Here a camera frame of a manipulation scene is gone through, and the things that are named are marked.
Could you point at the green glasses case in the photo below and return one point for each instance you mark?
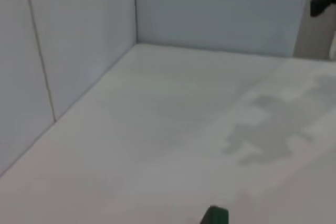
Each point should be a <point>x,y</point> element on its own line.
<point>216,216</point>

